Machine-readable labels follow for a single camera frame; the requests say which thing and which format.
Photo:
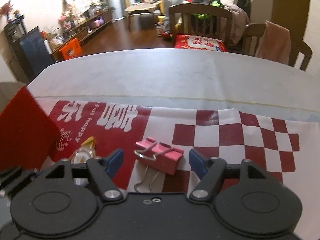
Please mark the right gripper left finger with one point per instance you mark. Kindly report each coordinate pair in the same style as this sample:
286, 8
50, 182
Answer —
101, 171

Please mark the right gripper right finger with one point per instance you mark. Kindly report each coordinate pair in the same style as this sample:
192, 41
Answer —
210, 173

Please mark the red binder clip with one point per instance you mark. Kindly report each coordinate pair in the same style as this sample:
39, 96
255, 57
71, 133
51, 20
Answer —
163, 158

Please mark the yellow correction tape dispenser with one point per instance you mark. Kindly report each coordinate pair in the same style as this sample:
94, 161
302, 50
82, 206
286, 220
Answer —
84, 152

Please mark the red white cardboard box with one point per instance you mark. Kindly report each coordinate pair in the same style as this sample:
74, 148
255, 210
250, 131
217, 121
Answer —
28, 135

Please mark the orange gift box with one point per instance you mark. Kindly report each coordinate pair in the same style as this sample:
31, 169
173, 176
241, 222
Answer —
70, 50

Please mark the red patterned seat cushion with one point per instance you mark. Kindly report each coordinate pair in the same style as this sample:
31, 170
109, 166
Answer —
199, 43

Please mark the dark blue appliance cabinet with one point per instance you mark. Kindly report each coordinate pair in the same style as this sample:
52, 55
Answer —
35, 52

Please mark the pink cloth on chair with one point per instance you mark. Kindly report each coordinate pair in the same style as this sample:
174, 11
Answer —
275, 44

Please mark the wooden chair with cushion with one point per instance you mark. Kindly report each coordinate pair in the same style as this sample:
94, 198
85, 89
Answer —
201, 20

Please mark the wooden chair with pink cloth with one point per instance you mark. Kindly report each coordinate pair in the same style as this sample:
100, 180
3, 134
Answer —
253, 34

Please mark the wooden TV console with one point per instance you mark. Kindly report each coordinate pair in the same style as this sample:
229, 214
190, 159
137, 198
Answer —
84, 30

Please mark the sofa with clothes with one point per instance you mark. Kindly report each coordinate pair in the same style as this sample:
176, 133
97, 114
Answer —
241, 10

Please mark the round wooden coffee table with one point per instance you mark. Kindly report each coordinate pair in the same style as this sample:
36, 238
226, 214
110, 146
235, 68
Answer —
141, 8

